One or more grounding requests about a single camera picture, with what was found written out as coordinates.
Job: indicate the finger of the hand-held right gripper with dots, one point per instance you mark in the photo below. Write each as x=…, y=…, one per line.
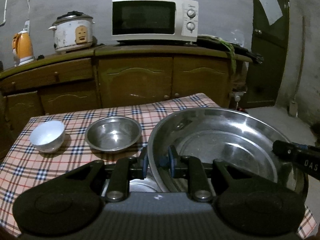
x=285, y=151

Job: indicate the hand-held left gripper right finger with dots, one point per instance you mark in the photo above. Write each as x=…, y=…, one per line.
x=172, y=165

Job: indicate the white power plug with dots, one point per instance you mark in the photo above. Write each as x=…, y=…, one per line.
x=238, y=98

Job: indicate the small steel plate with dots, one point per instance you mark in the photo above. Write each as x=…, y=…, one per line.
x=142, y=186

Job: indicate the large steel basin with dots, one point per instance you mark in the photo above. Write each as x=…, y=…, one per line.
x=225, y=140

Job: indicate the white rice cooker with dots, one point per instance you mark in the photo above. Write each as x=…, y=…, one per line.
x=70, y=35

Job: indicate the green vegetable bundle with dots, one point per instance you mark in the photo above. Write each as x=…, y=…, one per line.
x=225, y=45

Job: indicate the wooden kitchen cabinet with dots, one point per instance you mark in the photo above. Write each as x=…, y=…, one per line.
x=135, y=80

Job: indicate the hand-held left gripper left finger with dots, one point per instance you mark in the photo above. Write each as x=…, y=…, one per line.
x=144, y=162

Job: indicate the white microwave oven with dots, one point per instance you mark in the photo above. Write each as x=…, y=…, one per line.
x=150, y=17

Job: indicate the steel bowl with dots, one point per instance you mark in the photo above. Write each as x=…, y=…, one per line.
x=113, y=135

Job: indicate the orange electric kettle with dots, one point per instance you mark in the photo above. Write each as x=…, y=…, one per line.
x=23, y=47

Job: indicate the white ceramic bowl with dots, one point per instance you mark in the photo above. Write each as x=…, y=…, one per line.
x=47, y=136

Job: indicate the paper sheet on door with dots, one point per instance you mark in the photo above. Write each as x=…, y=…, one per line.
x=270, y=5

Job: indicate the white wall conduit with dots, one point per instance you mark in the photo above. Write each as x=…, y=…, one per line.
x=7, y=2

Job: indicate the plaid tablecloth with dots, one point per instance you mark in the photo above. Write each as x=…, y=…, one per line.
x=50, y=170

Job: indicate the dark door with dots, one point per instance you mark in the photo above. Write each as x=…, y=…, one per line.
x=265, y=67

